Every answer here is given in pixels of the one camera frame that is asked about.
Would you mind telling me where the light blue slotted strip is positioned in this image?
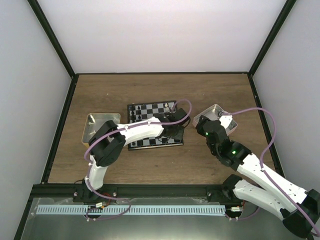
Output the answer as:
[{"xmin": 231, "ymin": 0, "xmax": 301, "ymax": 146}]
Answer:
[{"xmin": 36, "ymin": 204, "xmax": 226, "ymax": 216}]

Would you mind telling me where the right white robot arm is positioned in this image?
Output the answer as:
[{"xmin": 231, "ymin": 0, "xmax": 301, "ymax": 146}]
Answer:
[{"xmin": 192, "ymin": 115, "xmax": 320, "ymax": 239}]

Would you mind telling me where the black and silver chessboard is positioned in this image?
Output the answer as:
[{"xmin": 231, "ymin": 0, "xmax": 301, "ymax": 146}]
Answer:
[{"xmin": 127, "ymin": 100, "xmax": 184, "ymax": 151}]

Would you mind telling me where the black enclosure frame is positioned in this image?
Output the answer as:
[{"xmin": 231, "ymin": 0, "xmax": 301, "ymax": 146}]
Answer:
[{"xmin": 13, "ymin": 0, "xmax": 315, "ymax": 240}]

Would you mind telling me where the metal sheet cover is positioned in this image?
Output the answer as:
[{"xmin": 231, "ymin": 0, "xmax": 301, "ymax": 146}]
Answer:
[{"xmin": 15, "ymin": 197, "xmax": 296, "ymax": 240}]

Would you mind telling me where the pink embossed metal tin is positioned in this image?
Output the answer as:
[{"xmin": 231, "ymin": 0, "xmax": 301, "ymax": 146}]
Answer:
[{"xmin": 192, "ymin": 104, "xmax": 226, "ymax": 127}]

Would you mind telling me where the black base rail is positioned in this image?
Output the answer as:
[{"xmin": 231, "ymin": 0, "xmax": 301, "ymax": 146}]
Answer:
[{"xmin": 30, "ymin": 183, "xmax": 242, "ymax": 205}]

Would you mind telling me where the gold metal tin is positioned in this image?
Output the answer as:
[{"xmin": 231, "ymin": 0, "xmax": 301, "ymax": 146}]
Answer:
[{"xmin": 81, "ymin": 113, "xmax": 121, "ymax": 148}]

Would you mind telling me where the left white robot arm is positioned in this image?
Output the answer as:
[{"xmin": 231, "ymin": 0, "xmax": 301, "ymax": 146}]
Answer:
[{"xmin": 84, "ymin": 108, "xmax": 190, "ymax": 202}]

